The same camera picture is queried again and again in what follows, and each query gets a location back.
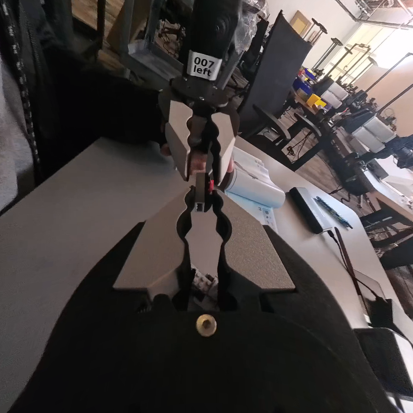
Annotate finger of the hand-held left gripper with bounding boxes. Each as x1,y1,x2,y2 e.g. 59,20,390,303
203,111,240,187
165,100,196,182

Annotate white storage boxes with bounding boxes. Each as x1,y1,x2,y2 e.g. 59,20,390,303
352,116,396,152

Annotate brick instruction booklet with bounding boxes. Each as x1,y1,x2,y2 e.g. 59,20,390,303
224,147,287,234

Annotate person's grey sweater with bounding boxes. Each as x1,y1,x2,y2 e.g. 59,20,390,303
0,0,42,210

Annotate row of background work tables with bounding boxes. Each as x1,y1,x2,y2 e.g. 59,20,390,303
290,68,413,223

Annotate grey utility cart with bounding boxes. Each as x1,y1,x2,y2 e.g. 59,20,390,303
106,0,194,97

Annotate grey desk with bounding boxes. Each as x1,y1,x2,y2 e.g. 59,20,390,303
0,137,404,413

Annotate black power cable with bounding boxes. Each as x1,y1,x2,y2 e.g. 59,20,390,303
327,228,389,302

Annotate small black red brick assembly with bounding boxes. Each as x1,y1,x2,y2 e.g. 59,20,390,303
193,172,216,214

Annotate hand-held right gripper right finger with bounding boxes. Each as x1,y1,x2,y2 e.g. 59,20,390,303
211,191,296,294

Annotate black power adapter box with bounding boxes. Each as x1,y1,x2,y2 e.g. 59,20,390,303
366,297,404,330

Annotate dark grey office chair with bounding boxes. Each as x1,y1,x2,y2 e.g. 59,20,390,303
237,10,323,172

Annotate black silver power bank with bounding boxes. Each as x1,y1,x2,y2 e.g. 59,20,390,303
288,186,333,235

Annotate person's left hand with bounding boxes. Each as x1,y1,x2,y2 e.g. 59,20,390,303
159,143,235,175

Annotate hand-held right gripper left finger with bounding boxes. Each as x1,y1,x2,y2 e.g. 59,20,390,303
112,185,197,296

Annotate blue pen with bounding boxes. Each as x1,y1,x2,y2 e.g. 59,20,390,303
315,196,353,230

